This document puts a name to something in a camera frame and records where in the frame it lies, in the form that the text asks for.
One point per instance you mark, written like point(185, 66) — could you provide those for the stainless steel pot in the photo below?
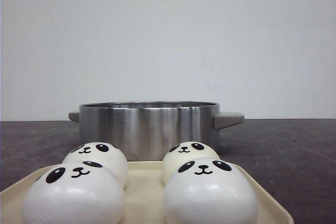
point(146, 130)

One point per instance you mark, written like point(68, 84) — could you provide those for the panda bun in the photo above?
point(75, 192)
point(181, 153)
point(207, 190)
point(104, 154)

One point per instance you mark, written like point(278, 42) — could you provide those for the cream plastic tray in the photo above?
point(143, 197)

